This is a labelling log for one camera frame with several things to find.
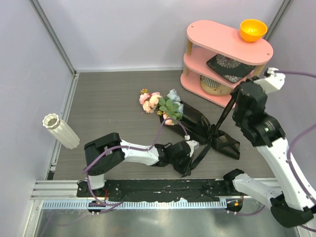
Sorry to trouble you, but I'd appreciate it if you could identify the flower bouquet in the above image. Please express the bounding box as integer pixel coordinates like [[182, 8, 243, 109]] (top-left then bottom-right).
[[139, 89, 212, 145]]

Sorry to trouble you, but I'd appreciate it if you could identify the black ribbon with gold lettering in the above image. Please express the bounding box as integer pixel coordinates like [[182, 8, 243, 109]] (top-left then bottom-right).
[[195, 100, 240, 167]]

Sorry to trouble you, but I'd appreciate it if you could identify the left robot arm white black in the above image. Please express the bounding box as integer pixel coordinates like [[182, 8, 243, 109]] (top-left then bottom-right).
[[83, 132, 199, 197]]

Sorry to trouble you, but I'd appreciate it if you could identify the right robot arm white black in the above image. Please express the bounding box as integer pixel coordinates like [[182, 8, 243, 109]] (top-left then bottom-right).
[[223, 80, 316, 228]]

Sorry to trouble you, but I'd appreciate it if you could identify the white ribbed vase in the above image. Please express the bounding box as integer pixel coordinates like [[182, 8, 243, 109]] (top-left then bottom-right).
[[42, 114, 80, 150]]

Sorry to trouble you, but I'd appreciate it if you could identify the black floral square plate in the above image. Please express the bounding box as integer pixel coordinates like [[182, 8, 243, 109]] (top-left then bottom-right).
[[206, 54, 256, 83]]

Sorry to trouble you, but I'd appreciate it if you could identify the beige ceramic bowl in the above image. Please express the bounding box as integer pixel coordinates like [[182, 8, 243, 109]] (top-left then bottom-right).
[[199, 75, 232, 96]]

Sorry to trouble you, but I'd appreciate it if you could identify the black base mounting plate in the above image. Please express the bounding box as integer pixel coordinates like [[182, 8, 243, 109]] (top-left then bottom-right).
[[76, 178, 245, 203]]

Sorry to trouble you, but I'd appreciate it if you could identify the pink three-tier shelf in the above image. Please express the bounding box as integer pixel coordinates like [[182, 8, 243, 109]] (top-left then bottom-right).
[[180, 19, 274, 107]]

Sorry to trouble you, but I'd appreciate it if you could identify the orange plastic bowl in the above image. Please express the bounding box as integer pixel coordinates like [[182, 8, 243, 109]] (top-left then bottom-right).
[[240, 19, 268, 42]]

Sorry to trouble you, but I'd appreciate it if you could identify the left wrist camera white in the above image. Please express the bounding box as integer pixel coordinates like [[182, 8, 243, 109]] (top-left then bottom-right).
[[184, 135, 199, 152]]

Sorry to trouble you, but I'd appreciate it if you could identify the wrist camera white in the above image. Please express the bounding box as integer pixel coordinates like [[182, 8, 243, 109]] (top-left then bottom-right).
[[184, 135, 199, 152], [252, 67, 285, 94]]

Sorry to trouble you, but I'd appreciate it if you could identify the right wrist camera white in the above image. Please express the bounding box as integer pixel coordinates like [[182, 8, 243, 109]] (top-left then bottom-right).
[[252, 67, 285, 94]]

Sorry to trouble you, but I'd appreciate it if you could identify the white slotted cable duct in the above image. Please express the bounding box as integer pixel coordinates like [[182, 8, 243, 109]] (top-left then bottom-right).
[[42, 199, 227, 210]]

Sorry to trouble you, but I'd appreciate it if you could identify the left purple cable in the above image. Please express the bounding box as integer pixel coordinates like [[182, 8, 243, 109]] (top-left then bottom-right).
[[82, 118, 191, 214]]

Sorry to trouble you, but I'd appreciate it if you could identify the purple cable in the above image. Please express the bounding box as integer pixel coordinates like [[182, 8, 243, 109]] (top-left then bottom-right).
[[234, 70, 316, 233], [82, 118, 191, 214]]

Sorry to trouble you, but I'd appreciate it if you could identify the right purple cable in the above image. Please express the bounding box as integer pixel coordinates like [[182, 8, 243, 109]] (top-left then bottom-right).
[[234, 70, 316, 233]]

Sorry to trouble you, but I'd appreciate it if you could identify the aluminium frame rail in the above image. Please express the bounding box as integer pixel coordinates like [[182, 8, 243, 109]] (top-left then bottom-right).
[[29, 0, 80, 200]]

